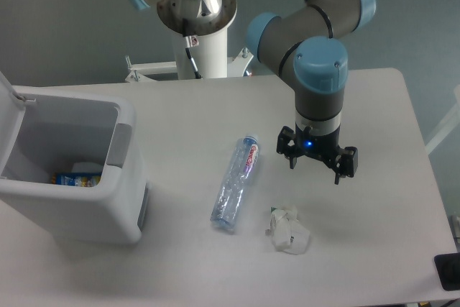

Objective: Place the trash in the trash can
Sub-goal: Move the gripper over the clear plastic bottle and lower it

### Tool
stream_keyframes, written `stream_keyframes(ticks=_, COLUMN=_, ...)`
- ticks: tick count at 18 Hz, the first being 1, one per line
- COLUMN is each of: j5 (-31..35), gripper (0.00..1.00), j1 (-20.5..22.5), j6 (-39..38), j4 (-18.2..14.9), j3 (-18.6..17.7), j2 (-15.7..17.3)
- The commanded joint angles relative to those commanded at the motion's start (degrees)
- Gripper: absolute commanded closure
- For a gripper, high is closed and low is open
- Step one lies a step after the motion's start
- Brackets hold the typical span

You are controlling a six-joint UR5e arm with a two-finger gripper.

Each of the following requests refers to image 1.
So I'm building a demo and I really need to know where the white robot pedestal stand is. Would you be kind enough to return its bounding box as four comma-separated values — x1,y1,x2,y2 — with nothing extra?
124,0,257,83

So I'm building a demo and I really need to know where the white plastic trash can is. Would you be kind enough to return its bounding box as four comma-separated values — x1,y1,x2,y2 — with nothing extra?
1,78,148,244

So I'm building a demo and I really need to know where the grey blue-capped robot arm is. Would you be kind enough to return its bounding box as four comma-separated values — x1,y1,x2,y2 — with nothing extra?
130,0,376,179

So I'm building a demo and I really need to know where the blue snack wrapper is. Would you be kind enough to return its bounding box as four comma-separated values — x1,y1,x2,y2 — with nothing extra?
51,173,101,188

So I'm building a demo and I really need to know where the white table leg frame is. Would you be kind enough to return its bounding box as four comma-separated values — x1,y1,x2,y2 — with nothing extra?
425,85,459,155

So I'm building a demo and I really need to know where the black device at table edge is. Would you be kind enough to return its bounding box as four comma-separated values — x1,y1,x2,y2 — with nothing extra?
434,252,459,291

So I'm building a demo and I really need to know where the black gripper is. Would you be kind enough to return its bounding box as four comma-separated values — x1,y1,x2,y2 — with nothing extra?
276,126,358,185

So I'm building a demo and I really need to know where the black cable on pedestal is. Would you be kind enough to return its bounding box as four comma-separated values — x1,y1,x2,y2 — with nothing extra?
180,18,203,80

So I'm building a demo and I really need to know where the clear crushed plastic bottle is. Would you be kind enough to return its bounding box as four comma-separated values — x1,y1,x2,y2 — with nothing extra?
210,134,259,233

